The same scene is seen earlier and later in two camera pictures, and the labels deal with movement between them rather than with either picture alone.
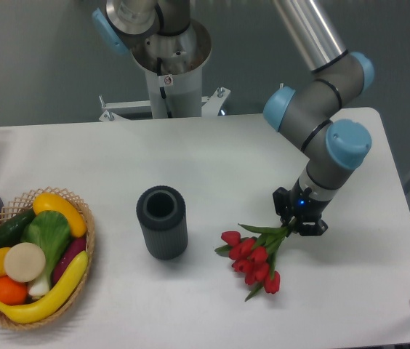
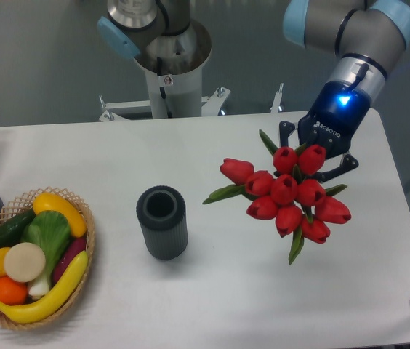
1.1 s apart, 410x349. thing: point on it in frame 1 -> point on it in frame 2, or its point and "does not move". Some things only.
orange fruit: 7,290 does not move
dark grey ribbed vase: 162,213 does not move
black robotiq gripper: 306,209 -> 331,122
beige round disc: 25,262 does not move
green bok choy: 51,230 does not move
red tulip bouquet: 253,257 -> 302,207
